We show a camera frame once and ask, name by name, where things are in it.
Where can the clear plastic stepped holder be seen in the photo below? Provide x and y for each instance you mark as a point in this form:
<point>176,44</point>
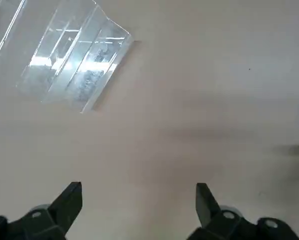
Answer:
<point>72,62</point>

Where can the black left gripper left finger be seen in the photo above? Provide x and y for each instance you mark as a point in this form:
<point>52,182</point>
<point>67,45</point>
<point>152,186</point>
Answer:
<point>44,222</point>

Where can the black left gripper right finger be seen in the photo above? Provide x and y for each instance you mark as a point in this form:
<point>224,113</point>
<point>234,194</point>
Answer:
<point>222,225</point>

